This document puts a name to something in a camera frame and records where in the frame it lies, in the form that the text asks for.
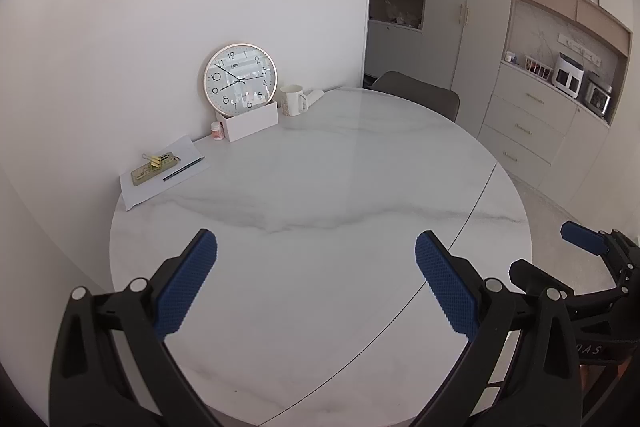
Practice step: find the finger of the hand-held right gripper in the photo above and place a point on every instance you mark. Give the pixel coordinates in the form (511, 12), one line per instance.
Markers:
(537, 277)
(582, 234)

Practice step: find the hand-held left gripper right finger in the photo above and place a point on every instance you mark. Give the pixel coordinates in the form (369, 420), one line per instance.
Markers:
(445, 282)

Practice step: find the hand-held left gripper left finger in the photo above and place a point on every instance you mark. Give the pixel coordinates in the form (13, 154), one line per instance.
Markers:
(187, 282)

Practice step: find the white paper sheet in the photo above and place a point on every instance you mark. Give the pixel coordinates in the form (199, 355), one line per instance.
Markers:
(150, 189)

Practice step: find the dark pencil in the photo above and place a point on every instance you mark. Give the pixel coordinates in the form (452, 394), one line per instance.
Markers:
(184, 168)

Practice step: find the grey drawer cabinet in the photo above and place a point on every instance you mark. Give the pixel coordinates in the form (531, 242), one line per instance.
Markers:
(530, 127)

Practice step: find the yellow binder clip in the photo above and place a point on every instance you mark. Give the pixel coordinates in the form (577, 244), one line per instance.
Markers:
(155, 159)

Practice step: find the silver toaster oven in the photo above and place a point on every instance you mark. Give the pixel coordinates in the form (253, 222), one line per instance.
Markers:
(597, 97)

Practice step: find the small pink-label bottle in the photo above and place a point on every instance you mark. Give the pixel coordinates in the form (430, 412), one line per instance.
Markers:
(217, 130)

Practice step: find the white countertop appliance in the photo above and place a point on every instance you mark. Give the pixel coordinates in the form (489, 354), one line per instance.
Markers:
(567, 77)

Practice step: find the white rectangular box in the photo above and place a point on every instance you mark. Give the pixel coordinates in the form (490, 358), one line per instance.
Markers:
(250, 122)

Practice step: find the spice rack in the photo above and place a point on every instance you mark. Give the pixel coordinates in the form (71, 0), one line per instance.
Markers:
(537, 68)

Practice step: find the grey dining chair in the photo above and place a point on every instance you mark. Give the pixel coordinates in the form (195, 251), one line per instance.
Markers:
(420, 94)

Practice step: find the small white cup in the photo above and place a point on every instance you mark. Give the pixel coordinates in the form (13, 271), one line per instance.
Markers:
(509, 56)

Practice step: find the white patterned mug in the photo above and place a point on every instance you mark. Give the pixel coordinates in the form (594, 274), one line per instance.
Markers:
(291, 101)

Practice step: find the white wall power strip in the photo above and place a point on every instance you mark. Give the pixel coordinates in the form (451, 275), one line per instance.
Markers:
(580, 49)

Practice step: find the round wall clock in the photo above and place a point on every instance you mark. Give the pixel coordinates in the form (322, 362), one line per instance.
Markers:
(240, 79)

